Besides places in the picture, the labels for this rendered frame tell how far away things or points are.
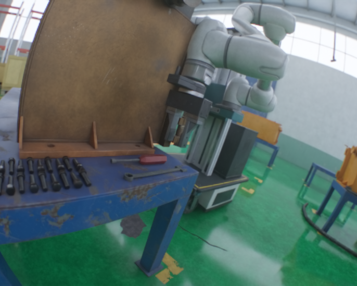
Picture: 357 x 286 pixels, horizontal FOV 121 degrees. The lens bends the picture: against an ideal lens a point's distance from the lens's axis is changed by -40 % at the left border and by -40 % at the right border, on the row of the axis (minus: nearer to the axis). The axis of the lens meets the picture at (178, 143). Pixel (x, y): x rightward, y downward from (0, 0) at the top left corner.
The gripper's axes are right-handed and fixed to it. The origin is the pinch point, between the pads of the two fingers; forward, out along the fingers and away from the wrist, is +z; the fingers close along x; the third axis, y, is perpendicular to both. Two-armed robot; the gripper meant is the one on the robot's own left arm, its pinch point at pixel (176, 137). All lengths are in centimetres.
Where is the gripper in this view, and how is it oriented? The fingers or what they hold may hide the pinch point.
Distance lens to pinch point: 51.1
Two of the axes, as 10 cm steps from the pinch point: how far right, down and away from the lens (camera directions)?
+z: -3.1, 9.3, 2.2
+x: -7.3, -3.7, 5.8
